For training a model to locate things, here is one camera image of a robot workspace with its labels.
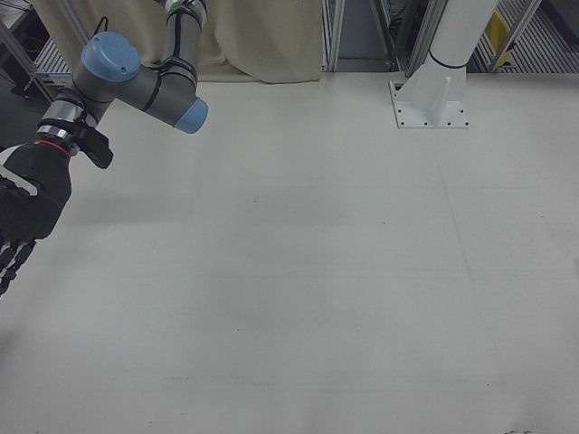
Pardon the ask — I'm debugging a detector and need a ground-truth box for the black dexterous robot hand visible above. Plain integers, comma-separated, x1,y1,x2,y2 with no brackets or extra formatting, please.
0,141,74,303

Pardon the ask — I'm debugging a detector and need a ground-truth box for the grey metal rack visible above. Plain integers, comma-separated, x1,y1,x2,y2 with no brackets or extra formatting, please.
0,0,76,101

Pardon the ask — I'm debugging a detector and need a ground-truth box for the beige fabric curtain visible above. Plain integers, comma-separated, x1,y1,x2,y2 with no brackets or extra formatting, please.
33,0,326,85

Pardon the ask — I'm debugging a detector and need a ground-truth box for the yellow tag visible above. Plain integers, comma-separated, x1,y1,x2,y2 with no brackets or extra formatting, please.
485,10,516,46

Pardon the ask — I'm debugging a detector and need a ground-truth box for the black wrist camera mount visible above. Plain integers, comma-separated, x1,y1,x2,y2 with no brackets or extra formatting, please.
67,118,115,171

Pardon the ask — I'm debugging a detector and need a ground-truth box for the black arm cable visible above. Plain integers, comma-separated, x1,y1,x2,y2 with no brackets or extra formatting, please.
88,0,200,108

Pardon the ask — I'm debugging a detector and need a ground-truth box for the aluminium frame structure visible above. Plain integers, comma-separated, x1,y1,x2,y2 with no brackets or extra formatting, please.
321,0,579,78

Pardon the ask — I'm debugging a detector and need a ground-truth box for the white pedestal base plate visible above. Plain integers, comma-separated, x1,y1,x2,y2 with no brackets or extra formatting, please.
389,62,470,131

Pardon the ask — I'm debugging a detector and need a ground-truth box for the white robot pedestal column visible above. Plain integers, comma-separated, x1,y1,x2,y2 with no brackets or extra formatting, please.
427,0,498,71

